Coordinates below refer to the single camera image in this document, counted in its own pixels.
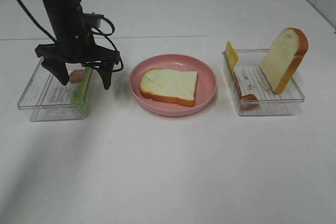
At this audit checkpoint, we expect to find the bacon strip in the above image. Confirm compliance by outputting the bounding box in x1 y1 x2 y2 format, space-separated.
234 74 259 111
69 69 85 83

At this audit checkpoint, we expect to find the left clear plastic container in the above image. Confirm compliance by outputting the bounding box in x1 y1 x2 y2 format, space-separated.
17 59 95 122

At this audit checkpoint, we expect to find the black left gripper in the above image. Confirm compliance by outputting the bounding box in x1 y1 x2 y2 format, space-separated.
35 5 121 90

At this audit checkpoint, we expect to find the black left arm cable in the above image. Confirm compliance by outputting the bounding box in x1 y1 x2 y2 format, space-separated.
13 0 124 74

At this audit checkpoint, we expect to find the bread slice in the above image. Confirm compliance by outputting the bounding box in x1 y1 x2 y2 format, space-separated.
260 27 309 94
140 69 198 106

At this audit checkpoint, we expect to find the green lettuce leaf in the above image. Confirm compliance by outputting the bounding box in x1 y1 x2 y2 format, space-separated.
70 67 91 113

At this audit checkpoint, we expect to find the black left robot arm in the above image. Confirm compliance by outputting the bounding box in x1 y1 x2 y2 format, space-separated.
16 0 123 89

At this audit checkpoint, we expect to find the right clear plastic container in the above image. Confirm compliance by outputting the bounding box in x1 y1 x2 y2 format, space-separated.
222 49 305 116

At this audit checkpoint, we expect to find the pink round plate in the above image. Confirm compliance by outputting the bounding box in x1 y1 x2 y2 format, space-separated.
129 54 217 116

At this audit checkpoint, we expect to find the clear plastic container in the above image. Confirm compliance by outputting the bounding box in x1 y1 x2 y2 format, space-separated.
222 49 305 116
17 59 95 122

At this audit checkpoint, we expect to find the yellow cheese slice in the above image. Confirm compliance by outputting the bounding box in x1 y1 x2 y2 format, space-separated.
225 41 239 72

